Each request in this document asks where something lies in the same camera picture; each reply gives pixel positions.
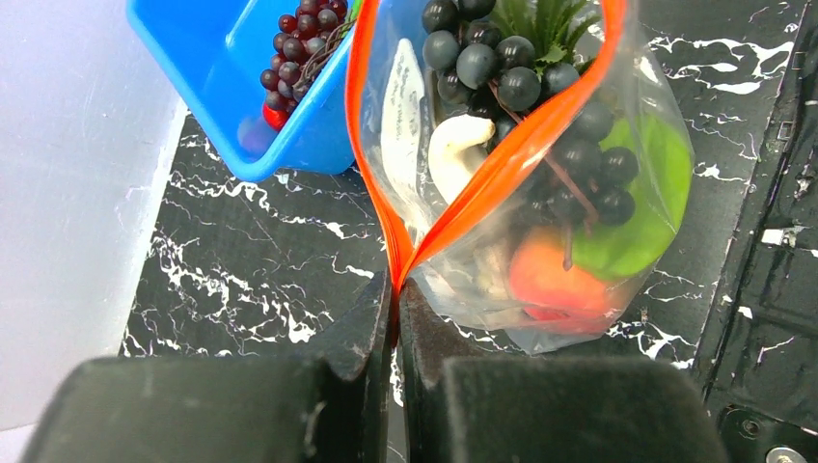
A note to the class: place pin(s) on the toy pineapple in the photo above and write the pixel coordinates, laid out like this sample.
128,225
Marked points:
554,27

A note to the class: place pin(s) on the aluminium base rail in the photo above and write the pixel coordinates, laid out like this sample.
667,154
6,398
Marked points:
757,362

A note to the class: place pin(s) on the toy peach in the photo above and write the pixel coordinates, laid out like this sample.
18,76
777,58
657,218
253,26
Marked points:
570,300

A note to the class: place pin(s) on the dark red grape bunch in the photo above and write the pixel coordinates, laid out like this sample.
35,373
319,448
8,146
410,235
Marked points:
307,40

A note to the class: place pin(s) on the clear zip top bag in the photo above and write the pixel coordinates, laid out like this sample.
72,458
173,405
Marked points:
459,253

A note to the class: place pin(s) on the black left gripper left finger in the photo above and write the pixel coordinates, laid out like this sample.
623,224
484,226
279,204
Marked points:
321,401

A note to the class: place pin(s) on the blue plastic bin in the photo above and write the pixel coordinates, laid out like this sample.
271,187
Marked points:
213,52

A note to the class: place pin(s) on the white toy mushroom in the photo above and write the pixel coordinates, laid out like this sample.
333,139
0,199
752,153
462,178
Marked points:
457,148

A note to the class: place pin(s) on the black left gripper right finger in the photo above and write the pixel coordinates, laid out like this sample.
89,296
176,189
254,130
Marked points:
463,404

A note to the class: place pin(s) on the green toy starfruit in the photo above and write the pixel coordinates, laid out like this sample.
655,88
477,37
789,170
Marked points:
660,190

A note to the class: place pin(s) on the black grape bunch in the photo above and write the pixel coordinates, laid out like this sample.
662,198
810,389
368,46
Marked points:
477,70

